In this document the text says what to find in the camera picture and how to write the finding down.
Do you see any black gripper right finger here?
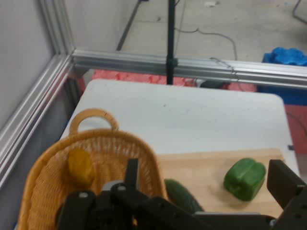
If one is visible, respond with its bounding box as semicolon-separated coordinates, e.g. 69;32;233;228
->
267;159;307;230

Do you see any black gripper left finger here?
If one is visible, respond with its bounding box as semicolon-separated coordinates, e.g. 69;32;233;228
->
56;158;202;230

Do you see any yellow bell pepper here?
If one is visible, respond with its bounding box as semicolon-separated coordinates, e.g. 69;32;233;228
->
68;148;95;185

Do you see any green bell pepper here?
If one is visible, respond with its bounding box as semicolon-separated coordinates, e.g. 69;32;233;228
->
223;157;267;202

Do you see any dark green cucumber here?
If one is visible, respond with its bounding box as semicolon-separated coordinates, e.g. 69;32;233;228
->
164;178;205;216

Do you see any wooden cutting board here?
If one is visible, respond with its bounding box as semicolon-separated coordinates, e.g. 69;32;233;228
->
156;148;285;219

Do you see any black tripod stand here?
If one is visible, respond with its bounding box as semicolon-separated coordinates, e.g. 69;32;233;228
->
165;0;179;85

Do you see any woven wicker basket with handles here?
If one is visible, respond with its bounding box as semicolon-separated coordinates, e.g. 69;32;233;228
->
18;108;168;230

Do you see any thin grey wire on rail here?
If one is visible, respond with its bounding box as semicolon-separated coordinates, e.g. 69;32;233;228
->
210;57;241;81

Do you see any aluminium long frame rail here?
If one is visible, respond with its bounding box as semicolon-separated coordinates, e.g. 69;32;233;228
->
0;54;75;190

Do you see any grey floor cable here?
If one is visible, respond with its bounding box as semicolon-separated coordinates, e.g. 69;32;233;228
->
174;25;238;60

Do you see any aluminium end frame rail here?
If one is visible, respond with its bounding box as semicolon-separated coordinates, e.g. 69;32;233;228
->
71;49;307;91

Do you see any aluminium corner frame post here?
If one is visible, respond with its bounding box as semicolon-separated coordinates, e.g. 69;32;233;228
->
37;0;75;56

